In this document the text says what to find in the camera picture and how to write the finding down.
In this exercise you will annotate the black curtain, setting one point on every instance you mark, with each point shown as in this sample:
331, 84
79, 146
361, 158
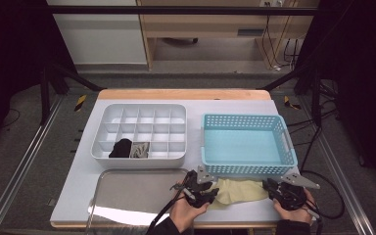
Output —
6, 49
365, 65

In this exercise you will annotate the white cabinet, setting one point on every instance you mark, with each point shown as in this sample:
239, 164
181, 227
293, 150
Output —
101, 39

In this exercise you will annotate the white divided storage box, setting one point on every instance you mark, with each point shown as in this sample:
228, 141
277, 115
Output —
143, 163

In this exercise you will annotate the wooden desk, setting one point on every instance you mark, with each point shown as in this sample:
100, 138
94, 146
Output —
209, 24

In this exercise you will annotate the person's right hand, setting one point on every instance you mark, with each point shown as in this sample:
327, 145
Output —
295, 217

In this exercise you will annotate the black metal stand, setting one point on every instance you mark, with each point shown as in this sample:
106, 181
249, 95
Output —
316, 94
45, 91

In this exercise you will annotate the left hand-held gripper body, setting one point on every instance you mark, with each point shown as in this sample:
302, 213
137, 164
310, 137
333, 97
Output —
194, 192

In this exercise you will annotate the aluminium floor rail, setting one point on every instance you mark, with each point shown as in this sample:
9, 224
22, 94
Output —
19, 169
339, 182

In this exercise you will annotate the yellow sock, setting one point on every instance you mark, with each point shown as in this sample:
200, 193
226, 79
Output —
241, 191
221, 204

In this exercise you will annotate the blue perforated plastic basket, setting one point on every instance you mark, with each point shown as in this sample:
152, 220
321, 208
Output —
248, 147

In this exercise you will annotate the person's left hand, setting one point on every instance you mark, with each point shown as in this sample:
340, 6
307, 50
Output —
184, 213

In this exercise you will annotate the white table mat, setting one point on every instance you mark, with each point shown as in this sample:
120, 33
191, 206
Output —
194, 107

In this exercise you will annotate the black sock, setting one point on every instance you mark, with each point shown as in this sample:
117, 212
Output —
121, 149

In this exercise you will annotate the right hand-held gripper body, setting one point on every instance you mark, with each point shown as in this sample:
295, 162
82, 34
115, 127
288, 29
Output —
290, 196

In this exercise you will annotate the black horizontal bar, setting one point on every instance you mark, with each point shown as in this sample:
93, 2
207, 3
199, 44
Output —
176, 10

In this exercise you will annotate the grey sock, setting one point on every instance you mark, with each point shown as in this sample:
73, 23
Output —
140, 150

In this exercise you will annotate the clear plastic tray lid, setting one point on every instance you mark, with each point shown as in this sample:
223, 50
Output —
127, 189

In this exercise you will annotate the white power strip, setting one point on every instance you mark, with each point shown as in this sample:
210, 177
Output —
271, 3

